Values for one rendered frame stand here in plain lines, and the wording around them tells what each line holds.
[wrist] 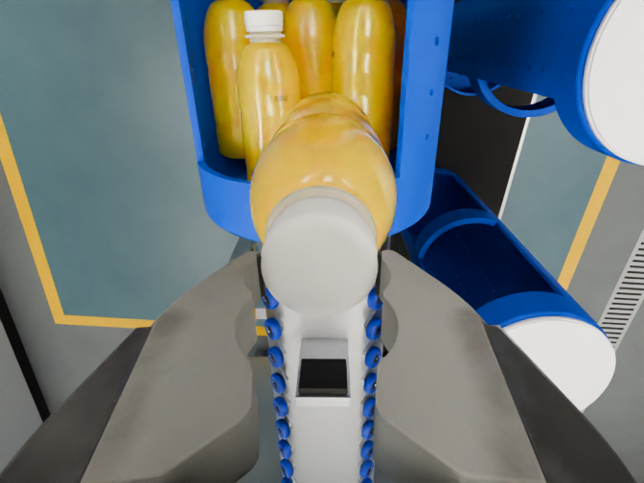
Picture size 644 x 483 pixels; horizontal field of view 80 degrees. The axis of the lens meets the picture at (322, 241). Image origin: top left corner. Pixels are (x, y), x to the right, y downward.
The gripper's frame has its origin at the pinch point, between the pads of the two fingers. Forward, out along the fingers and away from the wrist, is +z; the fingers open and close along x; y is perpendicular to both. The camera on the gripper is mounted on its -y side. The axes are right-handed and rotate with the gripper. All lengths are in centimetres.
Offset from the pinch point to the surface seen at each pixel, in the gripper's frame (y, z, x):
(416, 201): 8.8, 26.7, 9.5
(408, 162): 4.2, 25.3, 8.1
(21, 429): 176, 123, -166
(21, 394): 158, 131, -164
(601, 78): -2, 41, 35
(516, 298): 37, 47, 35
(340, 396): 50, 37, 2
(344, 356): 50, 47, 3
